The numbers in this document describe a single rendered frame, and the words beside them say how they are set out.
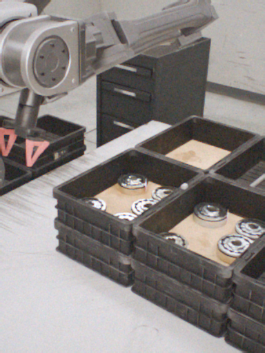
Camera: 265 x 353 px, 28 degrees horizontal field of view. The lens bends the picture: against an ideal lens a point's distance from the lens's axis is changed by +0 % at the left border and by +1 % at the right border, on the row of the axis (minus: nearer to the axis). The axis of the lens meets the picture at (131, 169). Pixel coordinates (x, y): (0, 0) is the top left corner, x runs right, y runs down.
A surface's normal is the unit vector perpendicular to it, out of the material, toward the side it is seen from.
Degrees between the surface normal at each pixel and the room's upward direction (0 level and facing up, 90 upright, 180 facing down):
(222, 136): 90
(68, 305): 0
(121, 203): 0
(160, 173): 90
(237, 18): 90
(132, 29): 55
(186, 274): 90
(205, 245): 0
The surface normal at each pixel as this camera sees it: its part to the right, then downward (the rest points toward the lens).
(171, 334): 0.03, -0.89
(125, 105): -0.60, 0.36
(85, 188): 0.79, 0.30
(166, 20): 0.61, -0.22
